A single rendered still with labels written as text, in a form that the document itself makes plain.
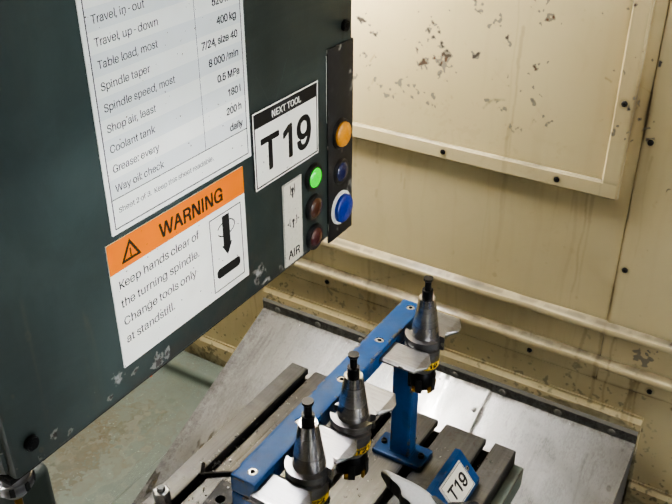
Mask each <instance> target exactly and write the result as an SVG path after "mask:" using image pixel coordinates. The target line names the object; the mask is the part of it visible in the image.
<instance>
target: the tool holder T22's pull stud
mask: <svg viewBox="0 0 672 504"><path fill-rule="evenodd" d="M313 404H314V400H313V398H311V397H304V398H303V399H302V405H303V406H304V411H302V413H301V424H302V425H303V426H304V427H312V426H313V425H314V424H315V413H314V411H313V410H312V406H313Z"/></svg>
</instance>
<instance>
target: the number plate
mask: <svg viewBox="0 0 672 504"><path fill-rule="evenodd" d="M474 485H475V483H474V481H473V480H472V478H471V477H470V475H469V474H468V472H467V471H466V469H465V468H464V466H463V465H462V463H461V462H460V460H458V461H457V463H456V464H455V466H454V467H453V468H452V470H451V471H450V473H449V474H448V476H447V477H446V479H445V480H444V482H443V483H442V484H441V486H440V487H439V490H440V492H441V493H442V495H443V496H444V498H445V499H446V501H447V502H448V503H449V502H464V501H465V499H466V498H467V496H468V494H469V493H470V491H471V490H472V488H473V487H474Z"/></svg>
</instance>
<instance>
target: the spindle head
mask: <svg viewBox="0 0 672 504"><path fill-rule="evenodd" d="M243 14H244V32H245V50H246V68H247V86H248V104H249V122H250V140H251V156H250V157H248V158H247V159H245V160H243V161H242V162H240V163H238V164H237V165H235V166H233V167H231V168H230V169H228V170H226V171H225V172H223V173H221V174H219V175H218V176H216V177H214V178H213V179H211V180H209V181H208V182H206V183H204V184H202V185H201V186H199V187H197V188H196V189H194V190H192V191H191V192H189V193H187V194H185V195H184V196H182V197H180V198H179V199H177V200H175V201H173V202H172V203H170V204H168V205H167V206H165V207H163V208H162V209H160V210H158V211H156V212H155V213H153V214H151V215H150V216H148V217H146V218H144V219H143V220H141V221H139V222H138V223H136V224H134V225H133V226H131V227H129V228H127V229H126V230H124V231H122V232H121V233H119V234H117V235H116V236H114V237H112V236H111V229H110V223H109V216H108V210H107V203H106V197H105V190H104V184H103V177H102V171H101V164H100V158H99V151H98V145H97V138H96V132H95V125H94V119H93V113H92V106H91V100H90V93H89V87H88V80H87V74H86V67H85V61H84V54H83V48H82V41H81V35H80V28H79V22H78V15H77V9H76V2H75V0H0V481H2V482H4V483H6V484H7V485H9V486H12V485H13V484H14V483H16V482H17V481H18V480H20V479H21V478H22V477H23V476H25V475H26V474H27V473H28V472H30V471H31V470H32V469H34V468H35V467H36V466H37V465H39V464H40V463H41V462H42V461H44V460H45V459H46V458H48V457H49V456H50V455H51V454H53V453H54V452H55V451H56V450H58V449H59V448H60V447H61V446H63V445H64V444H65V443H67V442H68V441H69V440H70V439H72V438H73V437H74V436H75V435H77V434H78V433H79V432H81V431H82V430H83V429H84V428H86V427H87V426H88V425H89V424H91V423H92V422H93V421H94V420H96V419H97V418H98V417H100V416H101V415H102V414H103V413H105V412H106V411H107V410H108V409H110V408H111V407H112V406H114V405H115V404H116V403H117V402H119V401H120V400H121V399H122V398H124V397H125V396H126V395H127V394H129V393H130V392H131V391H133V390H134V389H135V388H136V387H138V386H139V385H140V384H141V383H143V382H144V381H145V380H147V379H148V378H149V377H150V376H152V375H153V374H154V373H155V372H157V371H158V370H159V369H160V368H162V367H163V366H164V365H166V364H167V363H168V362H169V361H171V360H172V359H173V358H174V357H176V356H177V355H178V354H180V353H181V352H182V351H183V350H185V349H186V348H187V347H188V346H190V345H191V344H192V343H193V342H195V341H196V340H197V339H199V338H200V337H201V336H202V335H204V334H205V333H206V332H207V331H209V330H210V329H211V328H213V327H214V326H215V325H216V324H218V323H219V322H220V321H221V320H223V319H224V318H225V317H226V316H228V315H229V314H230V313H232V312H233V311H234V310H235V309H237V308H238V307H239V306H240V305H242V304H243V303H244V302H246V301H247V300H248V299H249V298H251V297H252V296H253V295H254V294H256V293H257V292H258V291H259V290H261V289H262V288H263V287H265V286H266V285H267V284H268V283H270V282H271V281H272V280H273V279H275V278H276V277H277V276H279V275H280V274H281V273H282V272H284V271H285V270H286V269H287V268H289V267H290V266H291V265H292V264H294V263H295V262H296V261H298V260H299V259H300V258H301V257H303V256H304V255H305V254H306V253H308V252H309V251H310V249H309V248H308V247H307V244H306V237H307V233H308V231H309V229H310V227H311V226H312V225H313V224H315V223H320V224H321V225H322V227H323V231H324V233H323V238H322V241H323V240H324V239H325V238H327V123H326V50H327V49H329V48H331V47H333V46H336V45H338V44H340V43H342V42H344V41H346V40H348V39H350V38H351V0H243ZM315 80H318V153H317V154H315V155H313V156H312V157H310V158H309V159H307V160H306V161H304V162H303V163H301V164H299V165H298V166H296V167H295V168H293V169H292V170H290V171H289V172H287V173H285V174H284V175H282V176H281V177H279V178H278V179H276V180H275V181H273V182H271V183H270V184H268V185H267V186H265V187H264V188H262V189H261V190H259V191H257V192H255V188H254V170H253V151H252V133H251V114H253V113H254V112H256V111H258V110H260V109H262V108H264V107H266V106H268V105H270V104H272V103H273V102H275V101H277V100H279V99H281V98H283V97H285V96H287V95H289V94H291V93H292V92H294V91H296V90H298V89H300V88H302V87H304V86H306V85H308V84H309V83H311V82H313V81H315ZM314 163H318V164H320V165H321V166H322V169H323V178H322V181H321V184H320V186H319V187H318V188H317V189H316V190H315V191H309V190H307V188H306V186H305V176H306V173H307V170H308V169H309V167H310V166H311V165H312V164H314ZM241 166H243V182H244V199H245V215H246V231H247V247H248V264H249V275H248V276H247V277H245V278H244V279H243V280H241V281H240V282H239V283H237V284H236V285H235V286H233V287H232V288H231V289H229V290H228V291H227V292H225V293H224V294H223V295H221V296H220V297H219V298H217V299H216V300H215V301H213V302H212V303H211V304H210V305H208V306H207V307H206V308H204V309H203V310H202V311H200V312H199V313H198V314H196V315H195V316H194V317H192V318H191V319H190V320H188V321H187V322H186V323H184V324H183V325H182V326H180V327H179V328H178V329H176V330H175V331H174V332H172V333H171V334H170V335H168V336H167V337H166V338H164V339H163V340H162V341H160V342H159V343H158V344H156V345H155V346H154V347H152V348H151V349H150V350H148V351H147V352H146V353H144V354H143V355H142V356H141V357H139V358H138V359H137V360H135V361H134V362H133V363H131V364H130V365H129V366H127V367H126V368H124V364H123V358H122V352H121V346H120V339H119V333H118V327H117V321H116V314H115V308H114V302H113V296H112V289H111V283H110V277H109V271H108V264H107V258H106V252H105V247H106V246H107V245H109V244H111V243H113V242H114V241H116V240H118V239H119V238H121V237H123V236H124V235H126V234H128V233H129V232H131V231H133V230H134V229H136V228H138V227H140V226H141V225H143V224H145V223H146V222H148V221H150V220H151V219H153V218H155V217H156V216H158V215H160V214H161V213H163V212H165V211H166V210H168V209H170V208H172V207H173V206H175V205H177V204H178V203H180V202H182V201H183V200H185V199H187V198H188V197H190V196H192V195H193V194H195V193H197V192H199V191H200V190H202V189H204V188H205V187H207V186H209V185H210V184H212V183H214V182H215V181H217V180H219V179H220V178H222V177H224V176H226V175H227V174H229V173H231V172H232V171H234V170H236V169H237V168H239V167H241ZM300 174H301V177H302V220H303V255H302V256H301V257H300V258H299V259H297V260H296V261H295V262H294V263H292V264H291V265H290V266H288V267H287V268H285V267H284V240H283V213H282V186H283V185H284V184H286V183H287V182H289V181H291V180H292V179H294V178H295V177H297V176H298V175H300ZM314 194H320V195H321V196H322V198H323V209H322V212H321V214H320V216H319V217H318V218H317V219H316V220H315V221H309V220H308V219H307V217H306V205H307V202H308V200H309V199H310V197H311V196H312V195H314ZM322 241H321V242H322Z"/></svg>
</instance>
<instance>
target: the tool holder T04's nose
mask: <svg viewBox="0 0 672 504"><path fill-rule="evenodd" d="M35 480H36V475H35V471H34V470H31V471H30V472H28V473H27V474H26V475H25V476H23V477H22V478H21V479H20V480H18V481H17V482H16V483H14V484H13V485H12V486H9V485H7V484H6V483H4V482H2V481H0V497H1V498H5V499H8V500H18V499H20V498H22V497H24V496H25V495H26V493H27V492H28V491H29V490H30V489H31V487H32V486H33V484H34V481H35Z"/></svg>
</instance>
